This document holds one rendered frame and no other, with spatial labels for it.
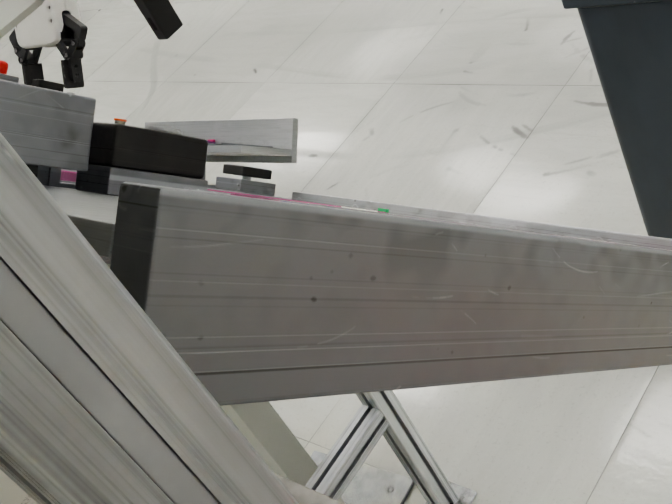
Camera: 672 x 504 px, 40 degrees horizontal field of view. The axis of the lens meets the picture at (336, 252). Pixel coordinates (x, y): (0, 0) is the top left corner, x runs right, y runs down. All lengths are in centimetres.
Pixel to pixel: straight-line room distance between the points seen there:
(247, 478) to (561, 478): 147
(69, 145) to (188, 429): 40
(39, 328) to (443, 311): 19
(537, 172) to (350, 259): 200
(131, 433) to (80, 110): 42
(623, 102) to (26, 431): 139
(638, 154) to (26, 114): 117
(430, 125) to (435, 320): 230
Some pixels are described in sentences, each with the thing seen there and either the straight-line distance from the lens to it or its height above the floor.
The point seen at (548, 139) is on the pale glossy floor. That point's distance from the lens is 239.
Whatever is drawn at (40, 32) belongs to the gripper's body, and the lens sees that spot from 140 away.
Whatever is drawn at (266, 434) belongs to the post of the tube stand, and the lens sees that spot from 157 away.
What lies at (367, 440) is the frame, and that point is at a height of 30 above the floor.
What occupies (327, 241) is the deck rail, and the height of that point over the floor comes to 119.
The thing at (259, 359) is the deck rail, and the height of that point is 118.
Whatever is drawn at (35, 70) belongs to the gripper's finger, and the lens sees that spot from 146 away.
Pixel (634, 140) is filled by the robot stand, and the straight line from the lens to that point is 157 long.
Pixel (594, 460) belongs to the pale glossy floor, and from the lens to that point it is 169.
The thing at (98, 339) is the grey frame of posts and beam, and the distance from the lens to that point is 20.
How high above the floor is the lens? 136
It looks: 35 degrees down
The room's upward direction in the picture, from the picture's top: 31 degrees counter-clockwise
